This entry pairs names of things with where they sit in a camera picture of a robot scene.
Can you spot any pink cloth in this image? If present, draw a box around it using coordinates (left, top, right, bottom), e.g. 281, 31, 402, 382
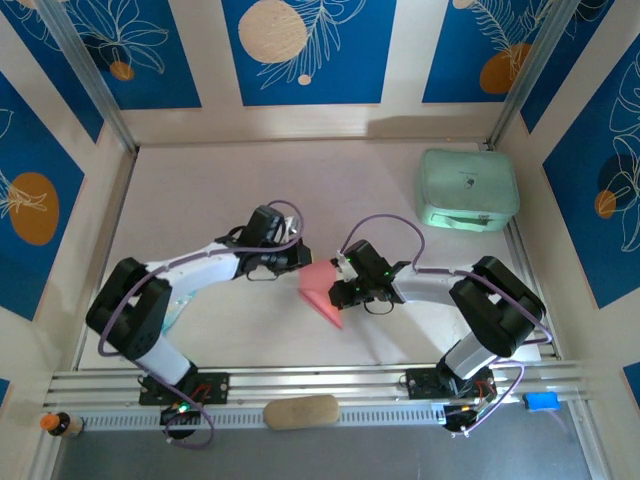
297, 258, 347, 331

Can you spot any beige oval block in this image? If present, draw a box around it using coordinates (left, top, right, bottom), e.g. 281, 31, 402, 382
263, 394, 341, 431

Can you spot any mint green zip pouch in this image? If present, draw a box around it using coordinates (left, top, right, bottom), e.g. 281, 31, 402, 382
414, 148, 521, 234

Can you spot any blue box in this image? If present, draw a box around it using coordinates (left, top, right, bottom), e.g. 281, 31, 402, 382
522, 392, 561, 413

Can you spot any small bottle with orange cap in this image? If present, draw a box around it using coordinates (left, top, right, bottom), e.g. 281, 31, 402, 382
39, 410, 85, 440

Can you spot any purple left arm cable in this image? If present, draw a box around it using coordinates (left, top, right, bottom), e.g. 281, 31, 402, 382
97, 200, 306, 449

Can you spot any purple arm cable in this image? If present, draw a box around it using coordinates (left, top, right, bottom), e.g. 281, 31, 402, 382
344, 214, 554, 437
97, 200, 306, 449

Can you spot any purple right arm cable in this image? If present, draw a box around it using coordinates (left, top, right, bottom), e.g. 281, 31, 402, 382
344, 214, 554, 437

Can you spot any aluminium mounting rail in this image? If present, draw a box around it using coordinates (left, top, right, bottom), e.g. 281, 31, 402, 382
42, 362, 596, 410

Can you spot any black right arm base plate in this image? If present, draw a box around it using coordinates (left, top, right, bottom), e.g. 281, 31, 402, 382
405, 367, 497, 401

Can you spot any slotted grey cable duct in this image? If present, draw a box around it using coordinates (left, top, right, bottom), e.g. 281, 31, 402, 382
74, 402, 501, 432

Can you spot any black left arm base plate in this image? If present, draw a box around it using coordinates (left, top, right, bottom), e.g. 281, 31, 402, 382
138, 370, 231, 407

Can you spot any aluminium frame post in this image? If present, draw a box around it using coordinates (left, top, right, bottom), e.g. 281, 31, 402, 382
486, 0, 576, 149
37, 0, 140, 154

